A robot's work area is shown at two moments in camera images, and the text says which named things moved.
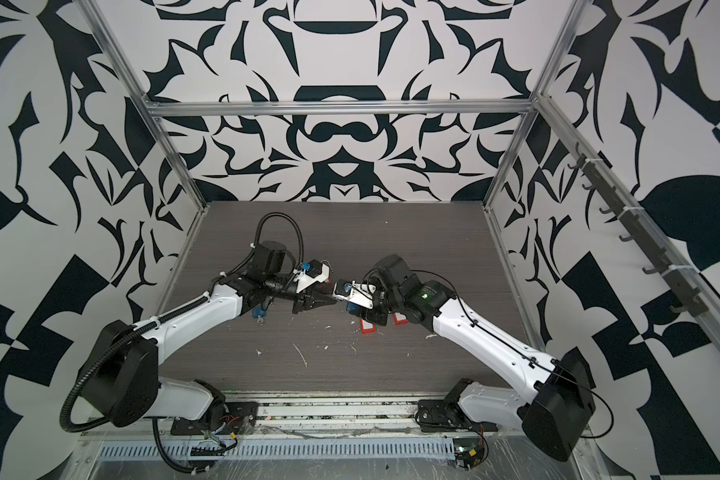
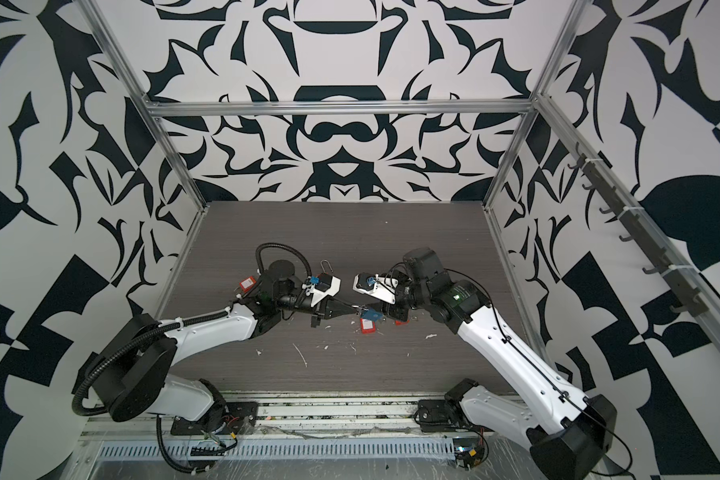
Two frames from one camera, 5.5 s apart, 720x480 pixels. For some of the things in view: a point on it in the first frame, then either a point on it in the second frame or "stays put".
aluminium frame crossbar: x=156 y=107 stays put
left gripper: x=311 y=300 → x=327 y=311
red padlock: x=367 y=327 stays put
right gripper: x=374 y=316 → x=394 y=310
